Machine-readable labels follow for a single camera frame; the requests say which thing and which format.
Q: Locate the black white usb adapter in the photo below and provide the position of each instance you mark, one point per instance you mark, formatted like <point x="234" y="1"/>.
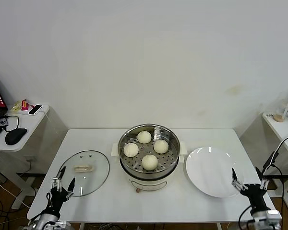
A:
<point x="3" y="122"/>

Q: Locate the red snack packet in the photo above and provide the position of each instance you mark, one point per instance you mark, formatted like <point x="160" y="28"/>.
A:
<point x="25" y="105"/>

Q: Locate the stainless steel steamer basket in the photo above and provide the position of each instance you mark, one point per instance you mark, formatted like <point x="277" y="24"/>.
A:
<point x="170" y="143"/>

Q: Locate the yellowish snack packet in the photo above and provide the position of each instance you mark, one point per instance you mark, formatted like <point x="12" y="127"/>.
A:
<point x="16" y="107"/>

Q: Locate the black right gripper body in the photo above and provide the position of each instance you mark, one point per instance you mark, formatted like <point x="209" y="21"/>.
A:
<point x="255" y="194"/>

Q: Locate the black computer mouse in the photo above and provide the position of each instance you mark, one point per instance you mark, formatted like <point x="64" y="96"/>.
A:
<point x="15" y="136"/>

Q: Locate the round white plate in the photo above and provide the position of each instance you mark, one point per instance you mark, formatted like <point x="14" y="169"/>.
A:
<point x="211" y="172"/>

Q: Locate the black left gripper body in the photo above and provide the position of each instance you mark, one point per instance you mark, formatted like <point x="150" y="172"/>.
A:
<point x="58" y="196"/>

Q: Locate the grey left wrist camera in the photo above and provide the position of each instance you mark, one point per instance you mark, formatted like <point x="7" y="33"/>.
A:
<point x="63" y="225"/>

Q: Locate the white phone black screen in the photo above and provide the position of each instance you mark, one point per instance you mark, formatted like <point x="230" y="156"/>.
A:
<point x="34" y="110"/>

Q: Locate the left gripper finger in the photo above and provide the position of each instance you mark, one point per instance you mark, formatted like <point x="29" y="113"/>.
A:
<point x="71" y="189"/>
<point x="58" y="183"/>

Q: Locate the white steamed baozi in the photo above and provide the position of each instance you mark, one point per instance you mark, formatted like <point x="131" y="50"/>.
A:
<point x="161" y="146"/>
<point x="131" y="149"/>
<point x="144" y="137"/>
<point x="149" y="162"/>

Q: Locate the round glass pot lid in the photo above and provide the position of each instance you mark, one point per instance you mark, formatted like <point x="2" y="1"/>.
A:
<point x="93" y="175"/>

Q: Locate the white laptop side table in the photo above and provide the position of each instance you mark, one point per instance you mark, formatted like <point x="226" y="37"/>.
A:
<point x="36" y="122"/>

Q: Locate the white electric cooking pot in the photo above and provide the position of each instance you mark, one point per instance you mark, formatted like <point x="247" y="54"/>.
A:
<point x="148" y="185"/>

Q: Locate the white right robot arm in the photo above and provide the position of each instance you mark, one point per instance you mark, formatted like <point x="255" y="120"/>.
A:
<point x="266" y="220"/>

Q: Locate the clear plastic drink cup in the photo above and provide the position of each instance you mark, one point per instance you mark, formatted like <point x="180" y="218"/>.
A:
<point x="282" y="113"/>

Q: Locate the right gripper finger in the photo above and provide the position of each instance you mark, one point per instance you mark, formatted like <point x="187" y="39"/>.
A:
<point x="235" y="182"/>
<point x="264" y="183"/>

